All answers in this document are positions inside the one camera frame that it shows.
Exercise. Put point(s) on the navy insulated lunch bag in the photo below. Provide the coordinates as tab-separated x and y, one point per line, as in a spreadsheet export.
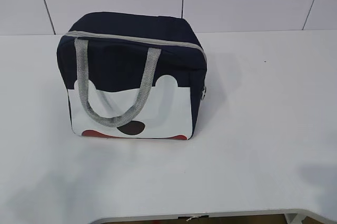
132	76

